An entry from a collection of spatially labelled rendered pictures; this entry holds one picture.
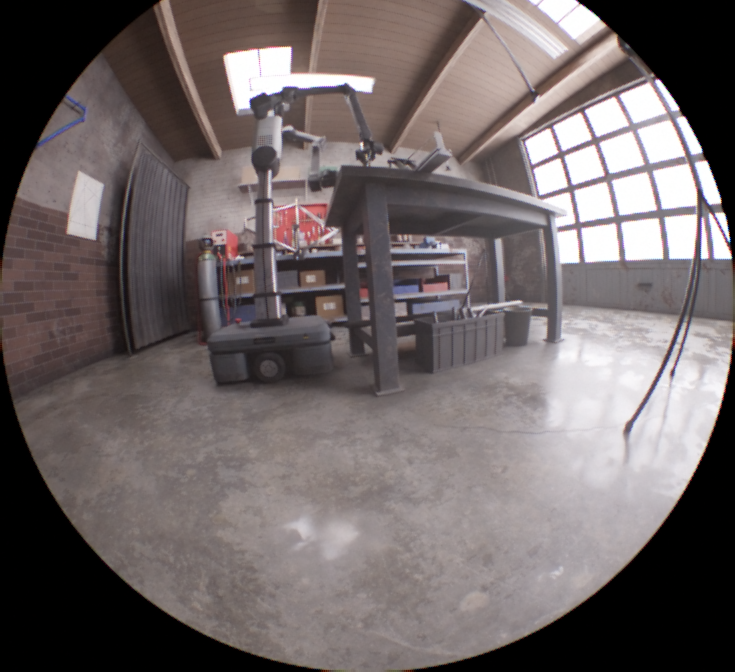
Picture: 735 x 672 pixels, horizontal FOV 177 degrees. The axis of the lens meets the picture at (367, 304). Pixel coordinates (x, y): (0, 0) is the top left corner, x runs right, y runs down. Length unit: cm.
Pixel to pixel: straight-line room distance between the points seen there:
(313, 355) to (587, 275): 352
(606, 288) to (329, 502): 361
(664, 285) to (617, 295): 73
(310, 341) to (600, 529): 121
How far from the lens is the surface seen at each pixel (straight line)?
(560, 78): 382
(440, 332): 112
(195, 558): 57
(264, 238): 137
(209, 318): 250
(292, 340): 114
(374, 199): 94
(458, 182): 109
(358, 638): 44
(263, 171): 154
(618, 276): 362
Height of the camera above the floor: 44
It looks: 5 degrees down
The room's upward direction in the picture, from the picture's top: 4 degrees counter-clockwise
